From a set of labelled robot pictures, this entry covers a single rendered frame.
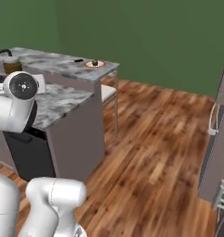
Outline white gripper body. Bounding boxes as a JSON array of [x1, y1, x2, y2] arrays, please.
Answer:
[[32, 73, 47, 94]]

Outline red-rimmed white plate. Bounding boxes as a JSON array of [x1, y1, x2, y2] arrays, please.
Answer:
[[83, 60, 107, 69]]

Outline glass jar with amber contents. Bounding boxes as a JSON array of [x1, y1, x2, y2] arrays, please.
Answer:
[[2, 56, 23, 75]]

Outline black curved tap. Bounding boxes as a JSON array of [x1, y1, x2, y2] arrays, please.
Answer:
[[0, 48, 13, 60]]

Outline grey marble-topped kitchen island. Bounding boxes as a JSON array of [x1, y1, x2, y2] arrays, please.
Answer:
[[0, 46, 120, 183]]

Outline white-seated metal stool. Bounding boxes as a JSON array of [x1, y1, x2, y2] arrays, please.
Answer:
[[100, 69, 120, 139]]

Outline black dishwasher front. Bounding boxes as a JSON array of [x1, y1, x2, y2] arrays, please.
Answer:
[[3, 126, 57, 183]]

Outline white curved cabinet handle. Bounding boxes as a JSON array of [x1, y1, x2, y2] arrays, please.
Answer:
[[207, 102, 221, 136]]

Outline white drawer handles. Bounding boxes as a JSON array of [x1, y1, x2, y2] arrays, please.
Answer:
[[213, 178, 224, 212]]

